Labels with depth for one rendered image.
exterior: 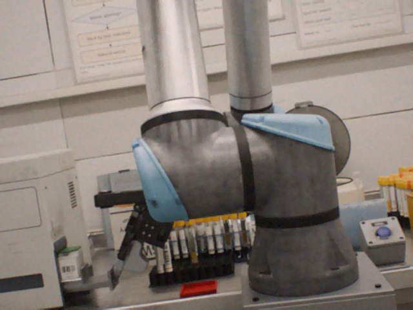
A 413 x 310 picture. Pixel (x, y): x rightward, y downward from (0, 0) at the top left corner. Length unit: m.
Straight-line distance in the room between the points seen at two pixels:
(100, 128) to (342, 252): 1.14
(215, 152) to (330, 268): 0.21
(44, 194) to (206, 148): 0.51
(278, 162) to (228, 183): 0.07
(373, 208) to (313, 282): 0.53
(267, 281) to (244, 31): 0.41
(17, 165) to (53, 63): 0.69
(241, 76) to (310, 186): 0.31
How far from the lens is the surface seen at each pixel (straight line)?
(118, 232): 1.55
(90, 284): 1.28
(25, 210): 1.28
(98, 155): 1.89
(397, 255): 1.24
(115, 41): 1.88
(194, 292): 1.22
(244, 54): 1.08
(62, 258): 1.30
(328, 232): 0.86
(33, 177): 1.27
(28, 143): 1.94
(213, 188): 0.82
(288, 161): 0.83
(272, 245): 0.86
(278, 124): 0.83
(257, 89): 1.10
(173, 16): 0.91
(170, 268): 1.34
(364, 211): 1.36
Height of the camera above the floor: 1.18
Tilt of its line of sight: 3 degrees down
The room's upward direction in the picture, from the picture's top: 9 degrees counter-clockwise
